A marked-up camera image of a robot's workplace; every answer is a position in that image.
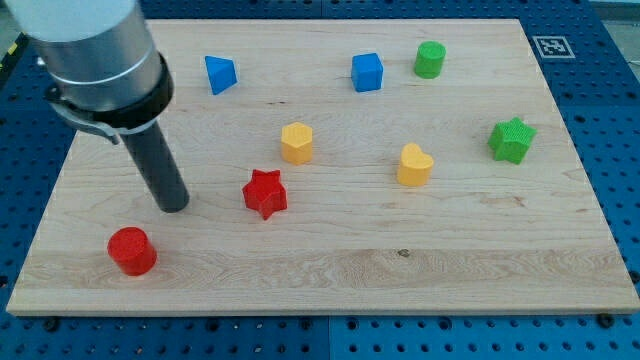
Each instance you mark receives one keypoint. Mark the red cylinder block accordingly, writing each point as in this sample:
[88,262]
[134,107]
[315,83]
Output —
[132,251]

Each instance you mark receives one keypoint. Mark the green star block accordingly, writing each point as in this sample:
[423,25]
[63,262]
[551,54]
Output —
[511,140]

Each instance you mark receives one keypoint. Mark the yellow hexagon block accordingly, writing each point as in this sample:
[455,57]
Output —
[297,143]

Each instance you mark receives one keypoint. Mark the yellow heart block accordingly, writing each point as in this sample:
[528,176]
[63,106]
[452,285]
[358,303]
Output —
[415,166]

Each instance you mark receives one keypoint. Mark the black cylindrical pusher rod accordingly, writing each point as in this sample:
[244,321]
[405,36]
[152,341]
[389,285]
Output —
[151,154]

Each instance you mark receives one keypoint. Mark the white fiducial marker tag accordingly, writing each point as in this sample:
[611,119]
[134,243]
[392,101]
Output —
[553,47]

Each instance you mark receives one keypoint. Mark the green cylinder block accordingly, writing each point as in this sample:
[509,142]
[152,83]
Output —
[429,60]

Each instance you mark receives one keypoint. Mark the red star block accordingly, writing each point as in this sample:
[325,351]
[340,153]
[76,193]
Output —
[265,193]

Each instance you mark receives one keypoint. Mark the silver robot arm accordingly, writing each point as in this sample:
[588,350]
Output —
[109,78]

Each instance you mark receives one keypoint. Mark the blue cube block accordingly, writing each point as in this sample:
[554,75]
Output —
[367,72]

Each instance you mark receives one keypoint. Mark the wooden board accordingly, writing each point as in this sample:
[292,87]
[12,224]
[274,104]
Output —
[481,237]

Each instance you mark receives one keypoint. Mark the blue triangle block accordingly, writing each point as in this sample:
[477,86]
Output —
[221,73]

